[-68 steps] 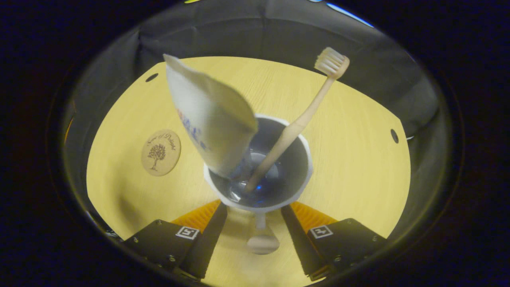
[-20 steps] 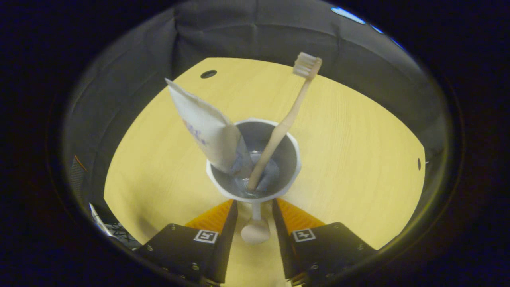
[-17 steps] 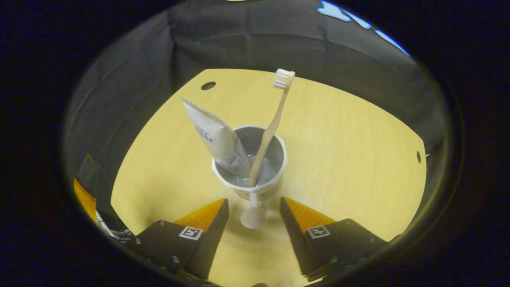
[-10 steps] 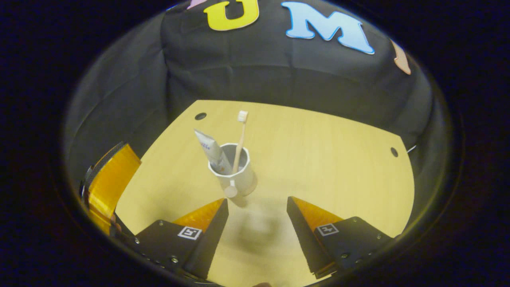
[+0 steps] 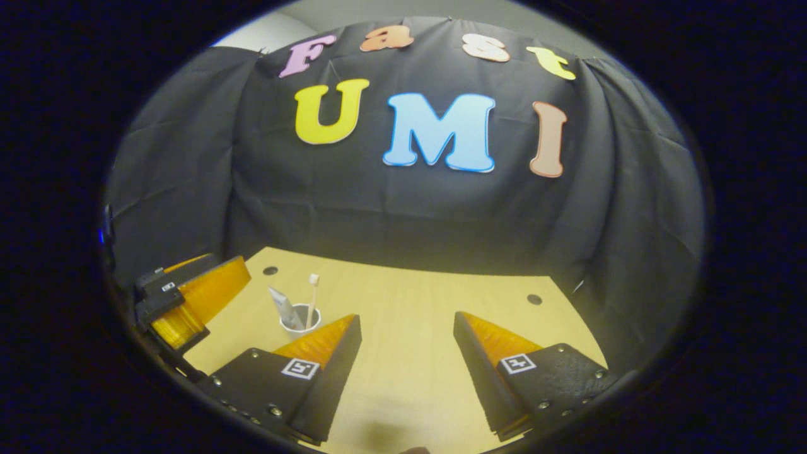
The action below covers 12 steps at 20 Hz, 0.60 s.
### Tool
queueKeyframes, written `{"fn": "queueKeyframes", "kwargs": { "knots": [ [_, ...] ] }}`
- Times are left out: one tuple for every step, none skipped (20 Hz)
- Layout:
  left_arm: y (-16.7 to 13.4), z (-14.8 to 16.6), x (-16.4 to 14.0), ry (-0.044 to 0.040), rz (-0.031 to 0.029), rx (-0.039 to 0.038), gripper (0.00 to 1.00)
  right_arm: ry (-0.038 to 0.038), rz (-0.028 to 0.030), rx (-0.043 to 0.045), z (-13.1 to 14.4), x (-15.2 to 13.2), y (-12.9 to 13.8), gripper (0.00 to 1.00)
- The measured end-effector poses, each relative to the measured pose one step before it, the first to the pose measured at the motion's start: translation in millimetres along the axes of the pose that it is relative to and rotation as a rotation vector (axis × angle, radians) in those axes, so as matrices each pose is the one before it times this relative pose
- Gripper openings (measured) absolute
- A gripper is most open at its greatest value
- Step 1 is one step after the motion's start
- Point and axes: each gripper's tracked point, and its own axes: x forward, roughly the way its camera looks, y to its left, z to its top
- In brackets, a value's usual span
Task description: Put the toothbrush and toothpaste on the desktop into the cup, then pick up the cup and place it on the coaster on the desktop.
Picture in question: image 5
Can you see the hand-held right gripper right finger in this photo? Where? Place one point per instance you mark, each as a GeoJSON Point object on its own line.
{"type": "Point", "coordinates": [479, 378]}

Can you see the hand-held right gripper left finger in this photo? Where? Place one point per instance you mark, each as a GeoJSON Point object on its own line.
{"type": "Point", "coordinates": [331, 378]}

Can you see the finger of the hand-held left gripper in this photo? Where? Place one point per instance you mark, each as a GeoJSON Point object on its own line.
{"type": "Point", "coordinates": [173, 274]}
{"type": "Point", "coordinates": [189, 309]}

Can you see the white cup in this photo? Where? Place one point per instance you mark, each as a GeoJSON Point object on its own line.
{"type": "Point", "coordinates": [293, 328]}

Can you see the white toothpaste tube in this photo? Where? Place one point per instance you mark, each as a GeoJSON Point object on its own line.
{"type": "Point", "coordinates": [282, 306]}

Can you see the beige toothbrush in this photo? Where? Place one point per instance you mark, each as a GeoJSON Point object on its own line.
{"type": "Point", "coordinates": [313, 280]}

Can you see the light wooden desktop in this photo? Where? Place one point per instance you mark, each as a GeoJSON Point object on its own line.
{"type": "Point", "coordinates": [403, 315]}

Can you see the black backdrop cloth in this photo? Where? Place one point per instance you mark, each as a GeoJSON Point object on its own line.
{"type": "Point", "coordinates": [403, 214]}

